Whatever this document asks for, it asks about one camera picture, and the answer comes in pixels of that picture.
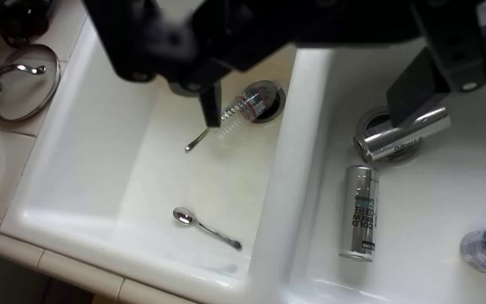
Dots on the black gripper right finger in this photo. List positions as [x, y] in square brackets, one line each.
[413, 94]

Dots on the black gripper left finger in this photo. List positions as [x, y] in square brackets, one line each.
[211, 96]

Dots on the chrome faucet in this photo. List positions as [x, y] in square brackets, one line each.
[403, 136]

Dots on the metal spoon in sink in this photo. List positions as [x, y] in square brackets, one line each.
[236, 111]

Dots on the white double basin sink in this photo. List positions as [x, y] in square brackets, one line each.
[142, 170]

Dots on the tall silver can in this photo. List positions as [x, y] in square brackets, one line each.
[359, 214]

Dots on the glass pot lid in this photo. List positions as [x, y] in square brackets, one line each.
[24, 87]

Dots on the black coffee maker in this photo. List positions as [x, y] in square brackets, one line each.
[12, 18]

